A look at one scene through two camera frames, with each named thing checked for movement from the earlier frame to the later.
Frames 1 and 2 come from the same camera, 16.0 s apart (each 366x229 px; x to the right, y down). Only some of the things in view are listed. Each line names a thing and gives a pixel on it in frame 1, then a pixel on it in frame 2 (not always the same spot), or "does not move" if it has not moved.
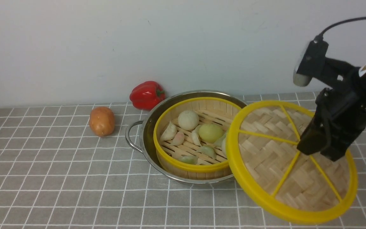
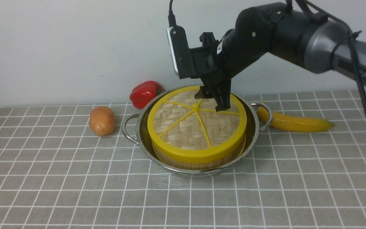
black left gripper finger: [315, 139] to [203, 93]
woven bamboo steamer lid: [261, 143] to [185, 129]
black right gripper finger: [337, 148] to [222, 93]
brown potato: [102, 121] does not move
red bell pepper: [145, 95] does not move
